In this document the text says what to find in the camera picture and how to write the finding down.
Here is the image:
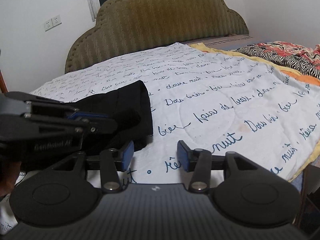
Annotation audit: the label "floral and zebra blanket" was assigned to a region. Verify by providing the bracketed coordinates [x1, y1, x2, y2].
[235, 41, 320, 79]

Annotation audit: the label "olive upholstered headboard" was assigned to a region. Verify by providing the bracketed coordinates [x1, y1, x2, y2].
[65, 0, 249, 73]

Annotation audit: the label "brown wooden door frame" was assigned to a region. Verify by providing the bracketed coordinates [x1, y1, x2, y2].
[0, 71, 8, 93]

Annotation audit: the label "white double wall socket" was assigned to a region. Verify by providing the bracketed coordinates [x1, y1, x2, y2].
[43, 15, 62, 31]

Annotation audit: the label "black pants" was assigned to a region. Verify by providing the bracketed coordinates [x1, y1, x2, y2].
[67, 80, 153, 151]

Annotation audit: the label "person's left hand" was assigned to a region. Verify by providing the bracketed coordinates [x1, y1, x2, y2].
[0, 162, 21, 197]

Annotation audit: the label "white quilt with blue script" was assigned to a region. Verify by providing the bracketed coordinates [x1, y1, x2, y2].
[0, 42, 320, 235]

